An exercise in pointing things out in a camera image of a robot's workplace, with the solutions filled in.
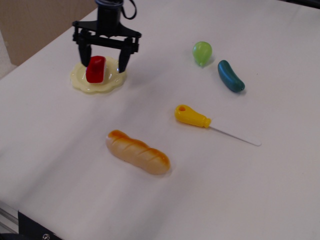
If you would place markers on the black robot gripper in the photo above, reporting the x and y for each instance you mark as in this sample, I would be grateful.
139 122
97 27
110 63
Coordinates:
107 31

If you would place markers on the red and white toy sushi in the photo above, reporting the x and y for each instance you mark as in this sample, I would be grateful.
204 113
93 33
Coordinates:
95 71

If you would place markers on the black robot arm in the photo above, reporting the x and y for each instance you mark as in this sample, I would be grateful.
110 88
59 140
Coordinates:
107 31

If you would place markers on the pale yellow scalloped toy plate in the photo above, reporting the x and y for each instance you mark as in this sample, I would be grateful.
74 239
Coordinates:
113 78

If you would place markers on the light green toy pear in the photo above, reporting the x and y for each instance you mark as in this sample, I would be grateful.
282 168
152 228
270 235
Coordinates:
202 52

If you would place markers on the toy bread loaf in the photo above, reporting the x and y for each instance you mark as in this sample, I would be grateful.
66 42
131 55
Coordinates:
137 153

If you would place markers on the teal toy cucumber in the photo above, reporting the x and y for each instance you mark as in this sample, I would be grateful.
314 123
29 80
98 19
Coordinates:
229 78

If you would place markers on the yellow handled white toy knife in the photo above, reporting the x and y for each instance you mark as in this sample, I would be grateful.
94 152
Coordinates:
187 115

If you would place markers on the aluminium table frame rail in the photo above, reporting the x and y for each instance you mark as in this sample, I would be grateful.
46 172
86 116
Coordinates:
9 222

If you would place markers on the black table corner bracket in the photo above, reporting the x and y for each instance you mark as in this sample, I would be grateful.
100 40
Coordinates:
33 230

